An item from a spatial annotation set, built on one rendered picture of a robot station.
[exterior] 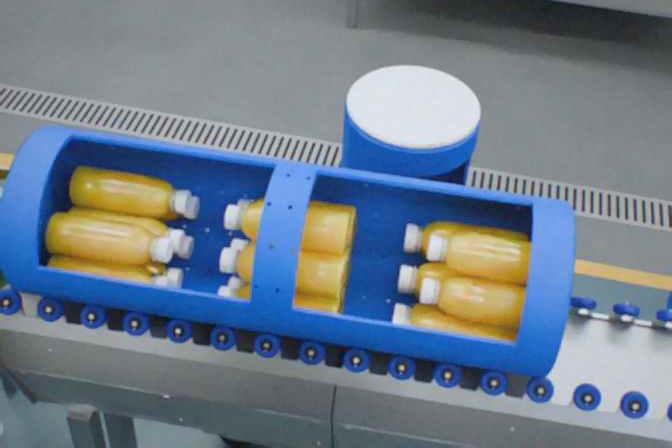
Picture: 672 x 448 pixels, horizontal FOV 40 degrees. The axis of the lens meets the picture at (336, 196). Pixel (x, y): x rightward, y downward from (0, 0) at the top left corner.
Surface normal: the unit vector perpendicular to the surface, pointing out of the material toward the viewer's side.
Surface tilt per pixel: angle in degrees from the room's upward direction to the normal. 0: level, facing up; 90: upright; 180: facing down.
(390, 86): 0
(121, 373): 70
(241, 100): 0
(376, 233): 65
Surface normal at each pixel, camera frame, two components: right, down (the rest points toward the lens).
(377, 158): -0.54, 0.54
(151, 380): -0.14, 0.37
